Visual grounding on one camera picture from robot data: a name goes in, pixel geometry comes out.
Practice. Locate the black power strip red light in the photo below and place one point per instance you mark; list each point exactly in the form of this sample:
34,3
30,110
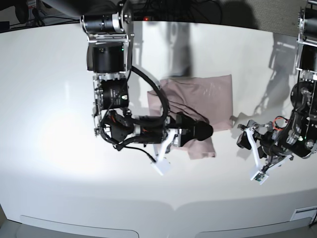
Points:
142,17

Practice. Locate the white label sticker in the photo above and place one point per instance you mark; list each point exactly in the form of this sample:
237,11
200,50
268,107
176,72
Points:
303,213

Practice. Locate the robot arm black silver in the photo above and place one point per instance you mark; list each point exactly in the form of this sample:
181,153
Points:
299,135
109,27

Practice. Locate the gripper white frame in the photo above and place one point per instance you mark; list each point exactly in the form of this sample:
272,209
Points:
186,129
262,140

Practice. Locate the pale pink T-shirt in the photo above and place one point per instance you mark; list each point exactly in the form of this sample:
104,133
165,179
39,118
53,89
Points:
206,99

